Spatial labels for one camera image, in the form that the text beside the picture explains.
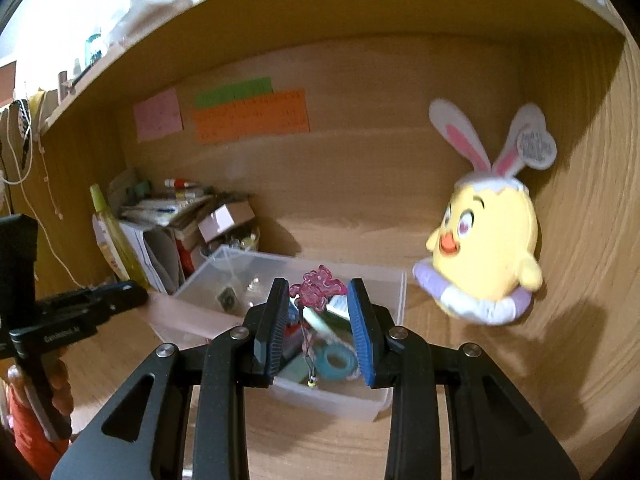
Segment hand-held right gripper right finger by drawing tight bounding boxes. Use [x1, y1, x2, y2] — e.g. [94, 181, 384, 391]
[347, 278, 581, 480]

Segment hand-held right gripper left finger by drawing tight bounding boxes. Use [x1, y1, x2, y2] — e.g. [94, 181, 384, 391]
[50, 276, 292, 480]

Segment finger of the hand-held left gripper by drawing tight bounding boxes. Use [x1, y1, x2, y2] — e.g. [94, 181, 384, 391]
[90, 280, 150, 312]

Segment teal washi tape roll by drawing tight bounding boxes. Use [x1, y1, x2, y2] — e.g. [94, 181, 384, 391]
[319, 342, 360, 382]

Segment pale green tube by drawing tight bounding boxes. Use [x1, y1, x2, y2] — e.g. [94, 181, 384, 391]
[300, 309, 343, 343]

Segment pink translucent keychain charm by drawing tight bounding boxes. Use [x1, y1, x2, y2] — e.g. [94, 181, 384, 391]
[289, 266, 347, 390]

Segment clear plastic storage box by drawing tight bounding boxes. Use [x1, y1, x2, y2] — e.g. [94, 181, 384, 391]
[150, 246, 407, 423]

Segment person's left hand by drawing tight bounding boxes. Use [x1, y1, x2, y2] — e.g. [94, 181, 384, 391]
[7, 355, 76, 433]

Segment yellow green spray bottle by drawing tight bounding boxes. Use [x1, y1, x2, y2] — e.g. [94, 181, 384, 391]
[89, 184, 151, 292]

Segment red cloth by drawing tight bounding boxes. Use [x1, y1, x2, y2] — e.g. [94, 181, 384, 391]
[7, 385, 71, 473]

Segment small cardboard box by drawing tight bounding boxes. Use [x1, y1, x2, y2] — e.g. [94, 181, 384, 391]
[197, 200, 257, 247]

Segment paint tubes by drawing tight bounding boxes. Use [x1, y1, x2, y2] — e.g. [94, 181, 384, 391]
[164, 177, 215, 200]

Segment yellow chick plush toy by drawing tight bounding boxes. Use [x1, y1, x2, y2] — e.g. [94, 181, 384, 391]
[412, 99, 558, 327]

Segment pink sticky note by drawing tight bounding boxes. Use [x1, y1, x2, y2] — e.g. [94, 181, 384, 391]
[133, 88, 184, 143]

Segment orange sticky note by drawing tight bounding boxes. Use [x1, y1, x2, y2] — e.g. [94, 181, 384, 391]
[193, 89, 309, 146]

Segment green sticky note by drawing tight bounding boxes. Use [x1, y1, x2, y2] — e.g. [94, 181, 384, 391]
[195, 77, 274, 109]

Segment teal glass jar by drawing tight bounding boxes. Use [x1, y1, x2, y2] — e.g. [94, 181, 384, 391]
[84, 29, 107, 67]

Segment white plastic bag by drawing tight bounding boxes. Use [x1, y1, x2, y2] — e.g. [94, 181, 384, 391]
[100, 0, 197, 63]

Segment thin white cable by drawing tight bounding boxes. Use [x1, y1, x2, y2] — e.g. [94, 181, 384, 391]
[0, 91, 76, 286]

